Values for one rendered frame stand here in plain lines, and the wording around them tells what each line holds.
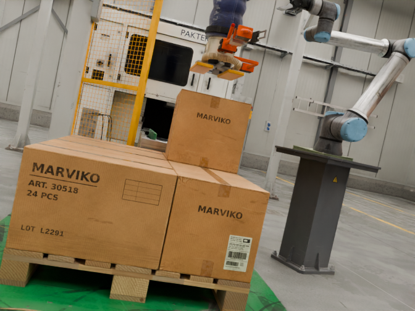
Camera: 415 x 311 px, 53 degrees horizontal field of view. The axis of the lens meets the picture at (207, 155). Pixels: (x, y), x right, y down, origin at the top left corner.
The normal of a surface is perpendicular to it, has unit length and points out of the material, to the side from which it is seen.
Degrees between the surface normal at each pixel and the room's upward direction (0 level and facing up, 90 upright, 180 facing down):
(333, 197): 90
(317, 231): 90
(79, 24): 90
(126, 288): 90
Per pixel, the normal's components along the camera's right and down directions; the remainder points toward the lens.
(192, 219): 0.16, 0.09
